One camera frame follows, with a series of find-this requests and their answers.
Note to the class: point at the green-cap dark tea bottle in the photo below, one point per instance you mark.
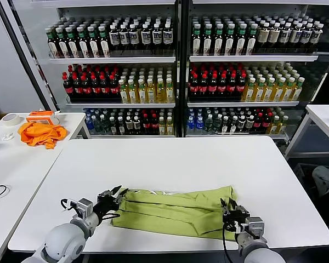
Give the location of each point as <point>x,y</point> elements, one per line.
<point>207,41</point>
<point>218,41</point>
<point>104,44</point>
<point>83,44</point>
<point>72,44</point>
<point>52,44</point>
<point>240,41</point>
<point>93,44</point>
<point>196,41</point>
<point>62,44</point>
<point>229,41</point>
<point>251,41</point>

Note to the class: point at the white-cap dark drink bottle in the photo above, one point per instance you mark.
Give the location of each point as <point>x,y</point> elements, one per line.
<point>233,126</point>
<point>137,124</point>
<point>249,122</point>
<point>113,126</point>
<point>241,122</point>
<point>129,124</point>
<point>225,126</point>
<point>121,126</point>

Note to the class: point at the clear green water bottle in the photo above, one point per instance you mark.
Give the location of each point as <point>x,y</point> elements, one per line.
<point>208,124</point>
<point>217,124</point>
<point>105,125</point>
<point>97,126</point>

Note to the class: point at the blue water bottle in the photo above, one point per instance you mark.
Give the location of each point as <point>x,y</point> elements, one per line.
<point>89,123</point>
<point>199,123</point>
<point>190,123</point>

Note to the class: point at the orange cloth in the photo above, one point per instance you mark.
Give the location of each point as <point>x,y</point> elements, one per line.
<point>41,134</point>

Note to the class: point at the white drinks shelf unit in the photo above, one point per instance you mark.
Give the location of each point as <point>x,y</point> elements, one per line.
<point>112,60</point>
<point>249,59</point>

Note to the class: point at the small red-cap cola bottle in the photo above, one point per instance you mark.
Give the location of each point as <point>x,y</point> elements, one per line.
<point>258,122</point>
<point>154,124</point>
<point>266,122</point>
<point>146,124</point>

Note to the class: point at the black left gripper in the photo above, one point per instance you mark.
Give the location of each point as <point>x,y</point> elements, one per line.
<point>107,206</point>

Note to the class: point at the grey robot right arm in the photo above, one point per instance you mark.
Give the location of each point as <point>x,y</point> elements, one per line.
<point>257,254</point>

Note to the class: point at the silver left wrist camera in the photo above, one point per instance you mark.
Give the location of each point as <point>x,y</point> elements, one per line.
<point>85,206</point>

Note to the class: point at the black slanted frame pole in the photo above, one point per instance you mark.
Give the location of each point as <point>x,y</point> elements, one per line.
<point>25,54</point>

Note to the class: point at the beige-label dark drink bottle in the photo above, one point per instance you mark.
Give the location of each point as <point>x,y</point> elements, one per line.
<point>263,36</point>
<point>274,36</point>

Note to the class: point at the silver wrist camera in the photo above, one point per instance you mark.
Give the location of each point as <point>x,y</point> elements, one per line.
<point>85,206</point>
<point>256,225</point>

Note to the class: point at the beige masking tape roll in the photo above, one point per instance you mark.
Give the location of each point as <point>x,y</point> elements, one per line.
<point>12,123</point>

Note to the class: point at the large white work table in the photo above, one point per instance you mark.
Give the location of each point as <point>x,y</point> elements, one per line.
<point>98,153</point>

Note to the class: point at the small yellow tea bottle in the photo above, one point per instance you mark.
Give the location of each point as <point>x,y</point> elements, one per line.
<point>283,125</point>
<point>275,126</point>
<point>170,126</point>
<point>162,127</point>

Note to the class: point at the blue-label dark drink bottle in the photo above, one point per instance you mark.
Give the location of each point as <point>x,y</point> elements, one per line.
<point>316,36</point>
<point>285,36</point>
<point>133,37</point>
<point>167,36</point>
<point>124,37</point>
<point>157,36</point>
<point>306,36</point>
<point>146,37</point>
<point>296,36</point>
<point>114,37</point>

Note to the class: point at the green t-shirt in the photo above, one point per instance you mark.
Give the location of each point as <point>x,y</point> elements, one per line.
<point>167,216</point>

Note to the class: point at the small white plastic object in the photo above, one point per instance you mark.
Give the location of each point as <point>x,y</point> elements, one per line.
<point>7,136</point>

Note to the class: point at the white side table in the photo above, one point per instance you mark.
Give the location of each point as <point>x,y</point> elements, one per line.
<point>16,175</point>
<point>71,120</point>
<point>323,115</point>

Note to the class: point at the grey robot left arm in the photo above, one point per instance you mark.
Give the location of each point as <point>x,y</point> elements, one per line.
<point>63,241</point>

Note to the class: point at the orange and white box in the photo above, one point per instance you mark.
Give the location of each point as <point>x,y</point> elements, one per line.
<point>39,116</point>

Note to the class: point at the grey bag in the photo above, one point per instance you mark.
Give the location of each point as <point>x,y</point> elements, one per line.
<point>326,178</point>

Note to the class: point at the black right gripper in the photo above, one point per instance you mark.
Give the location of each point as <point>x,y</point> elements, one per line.
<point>237,223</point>

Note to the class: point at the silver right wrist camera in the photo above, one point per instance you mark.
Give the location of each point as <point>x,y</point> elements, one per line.
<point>256,225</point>

